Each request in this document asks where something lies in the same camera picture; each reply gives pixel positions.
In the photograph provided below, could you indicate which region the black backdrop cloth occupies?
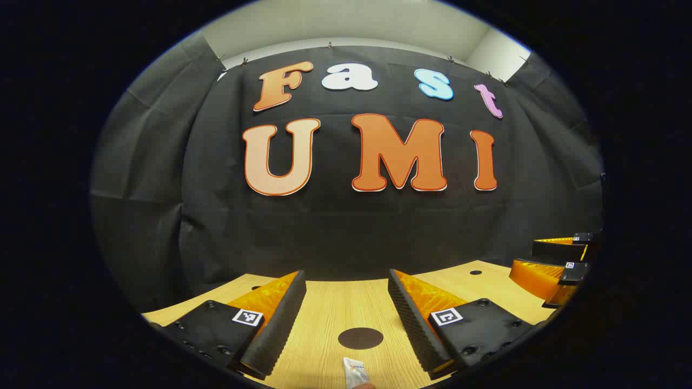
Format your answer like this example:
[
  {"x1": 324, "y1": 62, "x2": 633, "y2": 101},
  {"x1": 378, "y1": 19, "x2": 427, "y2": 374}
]
[{"x1": 89, "y1": 32, "x2": 605, "y2": 314}]

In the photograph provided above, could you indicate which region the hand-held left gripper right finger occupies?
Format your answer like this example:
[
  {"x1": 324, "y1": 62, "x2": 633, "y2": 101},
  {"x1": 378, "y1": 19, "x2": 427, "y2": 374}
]
[{"x1": 388, "y1": 269, "x2": 541, "y2": 380}]

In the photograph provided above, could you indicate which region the wooden desktop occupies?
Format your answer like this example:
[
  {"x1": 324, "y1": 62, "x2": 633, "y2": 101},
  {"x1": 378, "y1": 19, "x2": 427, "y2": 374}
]
[{"x1": 142, "y1": 260, "x2": 557, "y2": 389}]

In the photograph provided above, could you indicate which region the dark round coaster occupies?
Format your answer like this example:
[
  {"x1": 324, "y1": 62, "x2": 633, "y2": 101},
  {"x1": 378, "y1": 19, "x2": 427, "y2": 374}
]
[{"x1": 338, "y1": 327, "x2": 384, "y2": 350}]

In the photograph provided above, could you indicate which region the white toothpaste tube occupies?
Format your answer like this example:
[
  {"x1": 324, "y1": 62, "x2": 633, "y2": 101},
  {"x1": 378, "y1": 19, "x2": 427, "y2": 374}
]
[{"x1": 343, "y1": 357, "x2": 374, "y2": 389}]

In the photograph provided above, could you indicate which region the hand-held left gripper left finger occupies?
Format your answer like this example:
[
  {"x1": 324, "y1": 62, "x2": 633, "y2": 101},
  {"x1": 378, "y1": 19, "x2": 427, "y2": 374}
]
[{"x1": 154, "y1": 270, "x2": 307, "y2": 380}]

